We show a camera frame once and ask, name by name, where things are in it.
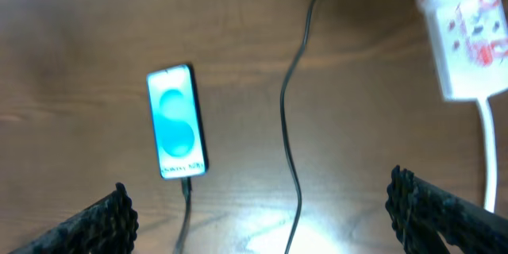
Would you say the white power strip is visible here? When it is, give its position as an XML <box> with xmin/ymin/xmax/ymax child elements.
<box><xmin>418</xmin><ymin>0</ymin><xmax>507</xmax><ymax>101</ymax></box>

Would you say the white power strip cord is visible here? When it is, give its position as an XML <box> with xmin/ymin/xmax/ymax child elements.
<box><xmin>475</xmin><ymin>97</ymin><xmax>499</xmax><ymax>214</ymax></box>

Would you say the black charging cable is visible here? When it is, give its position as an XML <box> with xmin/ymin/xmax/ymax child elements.
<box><xmin>171</xmin><ymin>0</ymin><xmax>350</xmax><ymax>254</ymax></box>

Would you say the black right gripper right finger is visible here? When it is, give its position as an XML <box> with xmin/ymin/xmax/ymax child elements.
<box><xmin>385</xmin><ymin>166</ymin><xmax>507</xmax><ymax>254</ymax></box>

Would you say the blue Galaxy smartphone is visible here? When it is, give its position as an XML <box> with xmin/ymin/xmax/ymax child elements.
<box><xmin>146</xmin><ymin>63</ymin><xmax>209</xmax><ymax>180</ymax></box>

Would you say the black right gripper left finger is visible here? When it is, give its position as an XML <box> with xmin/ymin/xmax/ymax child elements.
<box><xmin>12</xmin><ymin>183</ymin><xmax>139</xmax><ymax>254</ymax></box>

